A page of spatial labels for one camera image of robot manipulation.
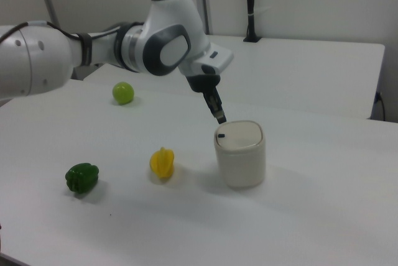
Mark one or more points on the light green toy apple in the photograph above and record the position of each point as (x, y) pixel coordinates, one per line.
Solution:
(123, 93)

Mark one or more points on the green toy bell pepper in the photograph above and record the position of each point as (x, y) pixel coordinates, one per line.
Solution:
(82, 177)

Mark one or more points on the yellow toy star fruit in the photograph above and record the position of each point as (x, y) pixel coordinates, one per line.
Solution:
(161, 163)

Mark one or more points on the beige garbage bin with lid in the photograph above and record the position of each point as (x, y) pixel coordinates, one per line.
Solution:
(242, 166)

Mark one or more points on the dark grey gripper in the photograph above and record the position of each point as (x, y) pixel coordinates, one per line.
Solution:
(203, 82)

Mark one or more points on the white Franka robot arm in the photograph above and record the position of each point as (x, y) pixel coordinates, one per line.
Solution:
(168, 14)

